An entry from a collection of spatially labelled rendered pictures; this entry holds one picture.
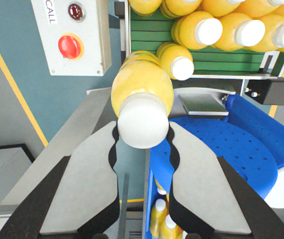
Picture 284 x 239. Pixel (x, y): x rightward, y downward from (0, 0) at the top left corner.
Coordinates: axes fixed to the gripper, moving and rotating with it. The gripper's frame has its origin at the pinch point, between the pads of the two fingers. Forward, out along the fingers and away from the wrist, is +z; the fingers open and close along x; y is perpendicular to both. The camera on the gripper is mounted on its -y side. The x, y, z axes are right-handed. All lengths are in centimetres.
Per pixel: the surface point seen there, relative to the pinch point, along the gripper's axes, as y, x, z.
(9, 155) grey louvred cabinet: 107, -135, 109
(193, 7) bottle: -10.4, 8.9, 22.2
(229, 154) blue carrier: 17.0, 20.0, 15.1
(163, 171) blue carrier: 18.7, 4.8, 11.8
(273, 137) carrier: 29, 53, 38
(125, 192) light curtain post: 157, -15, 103
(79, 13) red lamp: -8.8, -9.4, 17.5
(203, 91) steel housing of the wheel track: 9.5, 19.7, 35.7
